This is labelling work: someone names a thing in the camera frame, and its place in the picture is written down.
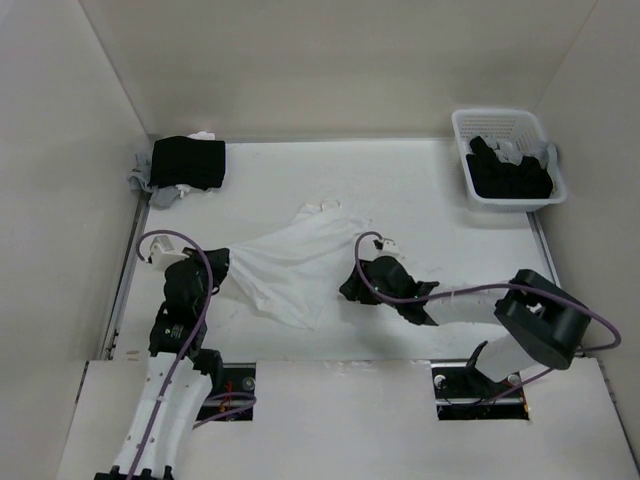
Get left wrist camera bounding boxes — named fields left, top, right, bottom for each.
left=147, top=235, right=188, bottom=272

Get white tank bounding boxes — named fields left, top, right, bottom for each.
left=229, top=200, right=371, bottom=331
left=188, top=131, right=216, bottom=141

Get grey tank top in basket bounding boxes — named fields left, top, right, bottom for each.
left=481, top=135, right=557, bottom=170

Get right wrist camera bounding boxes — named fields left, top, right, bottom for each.
left=373, top=238, right=400, bottom=255

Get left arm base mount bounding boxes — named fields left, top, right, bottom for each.
left=196, top=363, right=257, bottom=422

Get white plastic basket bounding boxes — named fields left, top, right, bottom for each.
left=451, top=108, right=567, bottom=213

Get black tank tops in basket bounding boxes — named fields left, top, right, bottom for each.
left=466, top=136, right=554, bottom=199

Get grey tank top under stack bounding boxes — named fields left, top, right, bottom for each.
left=127, top=153, right=183, bottom=210

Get folded black tank top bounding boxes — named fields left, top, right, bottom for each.
left=151, top=136, right=226, bottom=190

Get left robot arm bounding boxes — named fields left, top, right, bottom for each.
left=95, top=248, right=230, bottom=479

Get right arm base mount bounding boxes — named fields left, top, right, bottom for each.
left=431, top=341, right=529, bottom=421

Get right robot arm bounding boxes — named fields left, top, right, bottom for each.
left=339, top=256, right=591, bottom=396

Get white tank top in stack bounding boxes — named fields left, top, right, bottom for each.
left=188, top=131, right=216, bottom=141

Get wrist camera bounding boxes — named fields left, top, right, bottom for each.
left=373, top=238, right=400, bottom=255
left=147, top=235, right=188, bottom=272

